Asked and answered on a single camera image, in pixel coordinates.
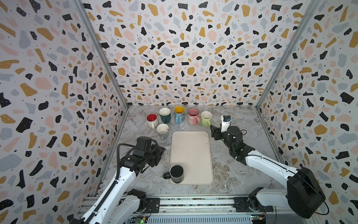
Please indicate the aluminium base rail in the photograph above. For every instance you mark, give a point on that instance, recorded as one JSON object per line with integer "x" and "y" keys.
{"x": 214, "y": 209}

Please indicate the right aluminium corner post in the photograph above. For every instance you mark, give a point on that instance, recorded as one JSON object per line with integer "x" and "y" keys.
{"x": 312, "y": 7}

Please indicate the right circuit board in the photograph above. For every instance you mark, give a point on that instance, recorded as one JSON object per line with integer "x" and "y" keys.
{"x": 258, "y": 219}

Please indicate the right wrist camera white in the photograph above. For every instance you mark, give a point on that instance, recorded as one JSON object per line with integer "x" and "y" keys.
{"x": 226, "y": 122}

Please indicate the left aluminium corner post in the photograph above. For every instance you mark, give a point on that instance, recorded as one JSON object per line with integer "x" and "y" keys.
{"x": 97, "y": 46}

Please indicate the aluminium corner post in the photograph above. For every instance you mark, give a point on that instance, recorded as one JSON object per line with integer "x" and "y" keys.
{"x": 97, "y": 46}
{"x": 312, "y": 7}

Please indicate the cream rectangular tray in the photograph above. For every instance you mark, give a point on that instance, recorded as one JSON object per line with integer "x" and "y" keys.
{"x": 191, "y": 150}

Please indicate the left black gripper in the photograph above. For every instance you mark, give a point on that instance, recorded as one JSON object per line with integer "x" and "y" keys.
{"x": 159, "y": 150}

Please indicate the grey mug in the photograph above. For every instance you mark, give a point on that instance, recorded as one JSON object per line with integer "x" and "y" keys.
{"x": 163, "y": 131}

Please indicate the black mug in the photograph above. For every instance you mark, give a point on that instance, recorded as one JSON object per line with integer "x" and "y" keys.
{"x": 176, "y": 174}

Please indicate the light blue butterfly mug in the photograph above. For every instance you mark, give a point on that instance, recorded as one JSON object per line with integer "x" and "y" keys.
{"x": 179, "y": 114}

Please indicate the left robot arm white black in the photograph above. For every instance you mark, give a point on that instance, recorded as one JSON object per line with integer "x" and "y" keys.
{"x": 132, "y": 160}

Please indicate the left green circuit board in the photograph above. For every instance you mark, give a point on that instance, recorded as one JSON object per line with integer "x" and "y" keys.
{"x": 138, "y": 220}

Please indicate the light green mug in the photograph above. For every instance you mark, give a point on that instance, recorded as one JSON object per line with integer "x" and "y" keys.
{"x": 206, "y": 118}

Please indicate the pink patterned mug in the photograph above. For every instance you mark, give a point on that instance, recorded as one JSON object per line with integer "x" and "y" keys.
{"x": 193, "y": 116}

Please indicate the dark green mug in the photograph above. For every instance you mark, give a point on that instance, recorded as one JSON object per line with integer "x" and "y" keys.
{"x": 165, "y": 115}

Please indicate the white mug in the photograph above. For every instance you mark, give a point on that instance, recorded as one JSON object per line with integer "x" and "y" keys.
{"x": 152, "y": 120}

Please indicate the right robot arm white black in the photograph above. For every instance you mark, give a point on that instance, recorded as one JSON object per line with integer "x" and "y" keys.
{"x": 301, "y": 193}

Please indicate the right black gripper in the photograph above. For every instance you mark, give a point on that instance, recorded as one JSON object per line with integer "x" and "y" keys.
{"x": 219, "y": 134}

